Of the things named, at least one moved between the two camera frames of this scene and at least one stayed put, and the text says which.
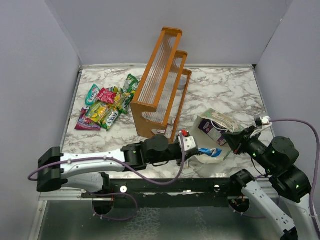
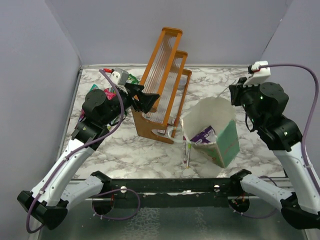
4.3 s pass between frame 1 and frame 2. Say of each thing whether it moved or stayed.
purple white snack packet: moved
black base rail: stayed
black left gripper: moved
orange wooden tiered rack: stayed
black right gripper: moved
